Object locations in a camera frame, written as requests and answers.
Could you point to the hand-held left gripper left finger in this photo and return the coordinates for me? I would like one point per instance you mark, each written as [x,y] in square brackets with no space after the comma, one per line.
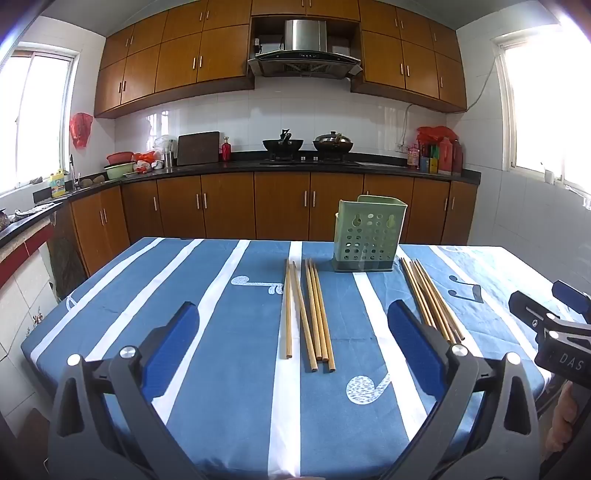
[171,350]

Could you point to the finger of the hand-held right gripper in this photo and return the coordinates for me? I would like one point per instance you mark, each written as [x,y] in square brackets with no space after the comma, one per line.
[531,313]
[575,302]

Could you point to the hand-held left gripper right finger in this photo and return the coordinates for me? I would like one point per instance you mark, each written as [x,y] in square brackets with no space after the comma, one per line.
[415,350]

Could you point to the bamboo chopstick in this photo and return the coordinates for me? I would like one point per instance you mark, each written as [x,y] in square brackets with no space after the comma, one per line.
[435,290]
[304,318]
[431,290]
[417,290]
[425,290]
[288,309]
[323,314]
[318,309]
[313,309]
[421,290]

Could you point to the green perforated chopstick holder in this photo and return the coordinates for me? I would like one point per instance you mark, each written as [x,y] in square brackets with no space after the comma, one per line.
[369,235]

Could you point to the person's right hand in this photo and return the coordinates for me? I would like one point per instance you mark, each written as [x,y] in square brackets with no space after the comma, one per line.
[561,420]

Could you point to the blue white striped tablecloth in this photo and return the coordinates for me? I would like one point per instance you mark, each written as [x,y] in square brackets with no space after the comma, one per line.
[240,369]

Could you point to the white cup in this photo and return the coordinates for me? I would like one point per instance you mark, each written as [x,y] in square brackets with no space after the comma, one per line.
[549,177]

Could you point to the large red bottle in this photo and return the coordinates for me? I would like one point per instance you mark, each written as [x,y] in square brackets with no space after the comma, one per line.
[458,158]
[446,157]

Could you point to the yellow green seasoning boxes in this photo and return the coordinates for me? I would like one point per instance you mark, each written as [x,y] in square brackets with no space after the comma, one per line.
[431,162]

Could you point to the brown base cabinets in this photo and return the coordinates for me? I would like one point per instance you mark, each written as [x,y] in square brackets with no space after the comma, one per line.
[281,207]

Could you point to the brown kitchen cabinets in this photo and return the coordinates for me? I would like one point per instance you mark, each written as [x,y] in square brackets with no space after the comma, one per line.
[392,167]

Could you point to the stainless steel cup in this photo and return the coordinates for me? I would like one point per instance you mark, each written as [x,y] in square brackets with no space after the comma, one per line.
[169,159]

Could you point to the crumpled red bag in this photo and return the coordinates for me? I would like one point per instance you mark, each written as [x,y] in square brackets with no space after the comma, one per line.
[145,160]

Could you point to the pink labelled bottle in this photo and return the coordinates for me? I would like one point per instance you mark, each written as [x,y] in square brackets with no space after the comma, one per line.
[413,158]

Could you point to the sliding glass window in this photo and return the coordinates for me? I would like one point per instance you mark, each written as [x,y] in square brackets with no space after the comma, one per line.
[37,120]
[540,110]

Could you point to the red basin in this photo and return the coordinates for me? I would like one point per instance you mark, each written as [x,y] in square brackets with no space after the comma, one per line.
[120,158]

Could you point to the yellow detergent bottle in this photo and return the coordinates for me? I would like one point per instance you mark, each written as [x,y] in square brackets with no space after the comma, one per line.
[57,184]

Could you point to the red bag over bottles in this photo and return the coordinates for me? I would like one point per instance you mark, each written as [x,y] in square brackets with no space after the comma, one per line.
[436,134]

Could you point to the metal faucet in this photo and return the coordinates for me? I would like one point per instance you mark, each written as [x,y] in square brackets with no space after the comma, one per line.
[73,173]

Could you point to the dark cutting board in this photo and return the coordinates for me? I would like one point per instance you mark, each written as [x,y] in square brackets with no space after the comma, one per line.
[198,147]

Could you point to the small red bottle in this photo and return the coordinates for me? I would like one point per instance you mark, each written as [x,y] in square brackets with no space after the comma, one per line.
[226,151]

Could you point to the white plastic bag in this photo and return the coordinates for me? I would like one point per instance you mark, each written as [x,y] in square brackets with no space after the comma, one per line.
[164,144]

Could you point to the black gas stove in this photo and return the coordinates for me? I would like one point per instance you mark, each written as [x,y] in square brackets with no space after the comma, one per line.
[309,161]

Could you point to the black pot with lid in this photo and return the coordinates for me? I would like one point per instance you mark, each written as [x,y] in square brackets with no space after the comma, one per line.
[333,143]

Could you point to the black wok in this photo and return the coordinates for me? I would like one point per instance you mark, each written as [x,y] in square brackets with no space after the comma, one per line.
[282,144]

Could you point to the red hanging plastic bag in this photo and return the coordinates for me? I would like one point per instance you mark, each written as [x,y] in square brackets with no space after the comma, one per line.
[81,129]

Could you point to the steel range hood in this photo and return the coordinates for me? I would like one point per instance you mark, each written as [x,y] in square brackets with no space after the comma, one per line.
[304,57]

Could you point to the brown wall cabinets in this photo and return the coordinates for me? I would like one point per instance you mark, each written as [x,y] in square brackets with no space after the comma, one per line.
[184,60]

